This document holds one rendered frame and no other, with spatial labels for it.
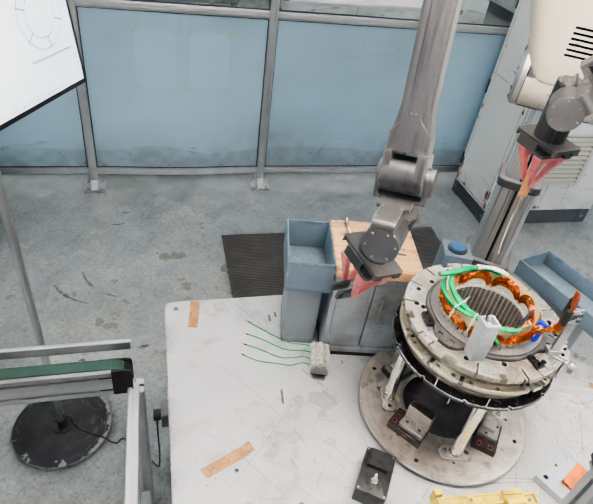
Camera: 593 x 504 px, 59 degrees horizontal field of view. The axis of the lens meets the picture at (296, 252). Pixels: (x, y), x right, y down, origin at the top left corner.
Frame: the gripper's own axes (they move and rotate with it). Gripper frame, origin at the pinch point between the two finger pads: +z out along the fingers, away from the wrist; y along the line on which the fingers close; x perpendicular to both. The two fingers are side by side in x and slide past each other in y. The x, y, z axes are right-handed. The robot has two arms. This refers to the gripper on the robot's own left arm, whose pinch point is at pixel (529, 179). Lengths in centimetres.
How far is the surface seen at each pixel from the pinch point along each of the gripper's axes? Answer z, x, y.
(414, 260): 26.2, -12.6, -9.4
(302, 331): 50, -35, -15
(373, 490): 49, -38, 27
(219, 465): 54, -64, 11
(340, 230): 26.3, -24.8, -23.9
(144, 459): 96, -77, -19
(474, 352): 20.0, -20.9, 21.3
